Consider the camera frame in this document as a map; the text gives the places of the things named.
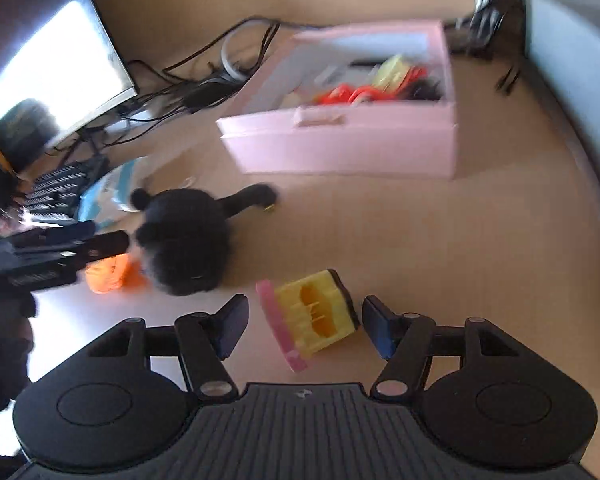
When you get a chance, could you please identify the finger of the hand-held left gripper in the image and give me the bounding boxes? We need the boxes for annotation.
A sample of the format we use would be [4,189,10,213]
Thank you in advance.
[10,221,97,252]
[90,294,251,401]
[55,231,130,267]

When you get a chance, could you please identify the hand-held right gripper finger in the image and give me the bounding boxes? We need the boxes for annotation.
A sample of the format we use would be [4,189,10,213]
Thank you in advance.
[362,296,518,401]

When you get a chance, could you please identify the orange toy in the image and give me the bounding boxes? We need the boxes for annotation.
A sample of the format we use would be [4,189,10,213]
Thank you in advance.
[84,254,148,295]

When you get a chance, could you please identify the yellow and pink toy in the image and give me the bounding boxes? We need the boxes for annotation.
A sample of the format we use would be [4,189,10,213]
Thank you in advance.
[256,269,361,373]

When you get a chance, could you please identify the black plush toy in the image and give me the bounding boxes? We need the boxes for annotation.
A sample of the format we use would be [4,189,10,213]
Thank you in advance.
[130,183,279,297]

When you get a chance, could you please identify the pink cardboard box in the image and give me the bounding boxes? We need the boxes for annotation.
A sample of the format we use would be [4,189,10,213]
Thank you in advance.
[216,20,459,181]

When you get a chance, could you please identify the small yellow toy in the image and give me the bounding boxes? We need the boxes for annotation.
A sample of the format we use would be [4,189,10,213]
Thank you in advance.
[370,55,417,94]

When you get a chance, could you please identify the wooden desktop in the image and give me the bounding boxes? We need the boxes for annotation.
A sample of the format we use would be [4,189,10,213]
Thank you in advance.
[25,35,600,466]

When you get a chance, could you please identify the black keyboard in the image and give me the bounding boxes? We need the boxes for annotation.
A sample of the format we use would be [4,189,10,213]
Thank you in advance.
[17,156,108,226]

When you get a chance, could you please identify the blue tissue packet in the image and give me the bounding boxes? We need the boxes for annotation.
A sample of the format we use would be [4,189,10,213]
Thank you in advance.
[77,157,154,226]

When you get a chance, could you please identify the white power strip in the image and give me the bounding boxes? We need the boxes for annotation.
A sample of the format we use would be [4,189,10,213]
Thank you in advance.
[102,109,152,137]

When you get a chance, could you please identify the black computer monitor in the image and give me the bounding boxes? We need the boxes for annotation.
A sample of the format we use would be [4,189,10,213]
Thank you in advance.
[0,0,140,152]

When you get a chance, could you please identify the black power adapter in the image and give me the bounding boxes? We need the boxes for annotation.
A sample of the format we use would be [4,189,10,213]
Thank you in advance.
[182,77,232,109]

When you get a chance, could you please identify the computer case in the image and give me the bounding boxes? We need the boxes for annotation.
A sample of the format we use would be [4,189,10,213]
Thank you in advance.
[522,0,600,161]

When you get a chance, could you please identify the thick white cable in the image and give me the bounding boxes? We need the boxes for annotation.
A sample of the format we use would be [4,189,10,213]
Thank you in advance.
[221,35,247,82]

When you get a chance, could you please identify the black cable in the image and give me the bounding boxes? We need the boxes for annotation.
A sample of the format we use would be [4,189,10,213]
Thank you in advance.
[162,17,282,111]

